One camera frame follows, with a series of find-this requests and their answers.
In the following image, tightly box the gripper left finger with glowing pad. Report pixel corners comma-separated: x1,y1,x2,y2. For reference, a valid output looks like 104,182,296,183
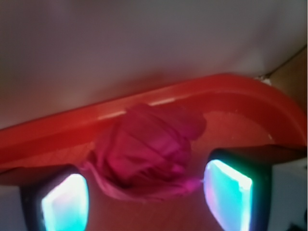
20,166,90,231

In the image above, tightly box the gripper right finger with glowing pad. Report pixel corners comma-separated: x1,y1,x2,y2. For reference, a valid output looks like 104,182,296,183
203,149,272,231

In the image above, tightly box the red paper ball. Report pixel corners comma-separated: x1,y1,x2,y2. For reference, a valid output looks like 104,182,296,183
81,104,206,202

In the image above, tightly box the red plastic tray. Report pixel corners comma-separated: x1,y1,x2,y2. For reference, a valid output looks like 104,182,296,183
0,74,307,231

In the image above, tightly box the brown cardboard panel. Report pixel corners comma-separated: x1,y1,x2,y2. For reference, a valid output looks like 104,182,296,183
266,46,308,114

